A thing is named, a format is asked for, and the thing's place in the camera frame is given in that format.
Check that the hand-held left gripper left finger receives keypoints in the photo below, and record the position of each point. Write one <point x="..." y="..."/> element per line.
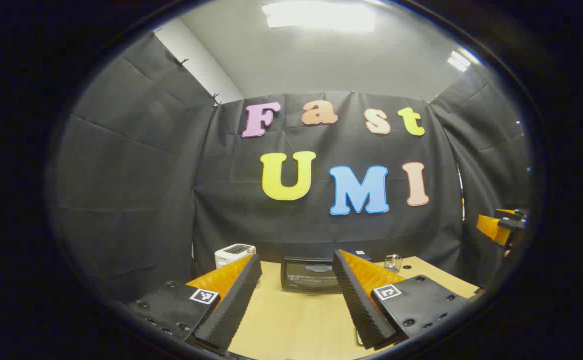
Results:
<point x="236" y="305"/>

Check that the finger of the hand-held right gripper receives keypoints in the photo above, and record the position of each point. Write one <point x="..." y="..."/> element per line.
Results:
<point x="494" y="227"/>

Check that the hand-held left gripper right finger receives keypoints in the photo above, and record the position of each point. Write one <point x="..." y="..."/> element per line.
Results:
<point x="359" y="300"/>

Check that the black electric oven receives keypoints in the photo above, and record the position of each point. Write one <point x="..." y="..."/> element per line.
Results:
<point x="311" y="275"/>

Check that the white toaster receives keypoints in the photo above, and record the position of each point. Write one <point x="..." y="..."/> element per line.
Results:
<point x="231" y="255"/>

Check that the ceiling light panel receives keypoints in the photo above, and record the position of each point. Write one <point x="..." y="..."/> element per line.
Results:
<point x="459" y="60"/>
<point x="319" y="15"/>

